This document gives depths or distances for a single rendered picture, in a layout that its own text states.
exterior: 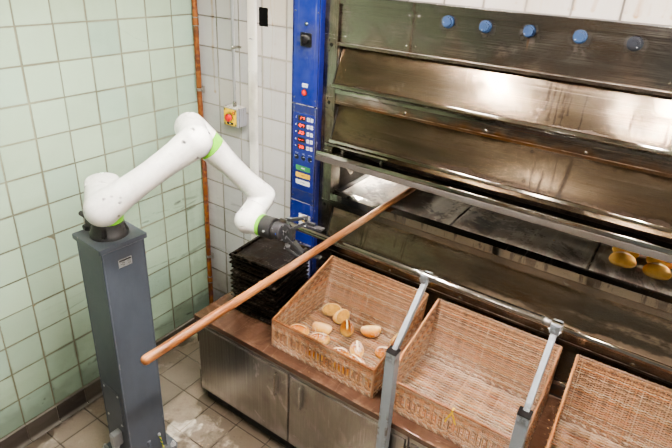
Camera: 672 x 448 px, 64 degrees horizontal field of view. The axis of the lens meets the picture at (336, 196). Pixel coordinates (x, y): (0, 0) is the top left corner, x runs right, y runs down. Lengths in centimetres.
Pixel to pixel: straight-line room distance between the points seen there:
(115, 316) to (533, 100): 183
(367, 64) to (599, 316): 138
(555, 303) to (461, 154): 71
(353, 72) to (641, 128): 114
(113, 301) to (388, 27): 157
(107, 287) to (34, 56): 99
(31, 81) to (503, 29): 188
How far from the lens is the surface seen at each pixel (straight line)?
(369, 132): 243
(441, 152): 228
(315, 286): 271
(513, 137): 217
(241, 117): 285
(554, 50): 209
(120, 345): 248
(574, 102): 210
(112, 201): 202
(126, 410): 271
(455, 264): 246
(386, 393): 215
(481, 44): 217
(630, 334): 237
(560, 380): 254
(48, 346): 304
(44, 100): 261
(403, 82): 230
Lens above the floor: 225
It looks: 24 degrees down
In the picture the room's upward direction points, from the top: 3 degrees clockwise
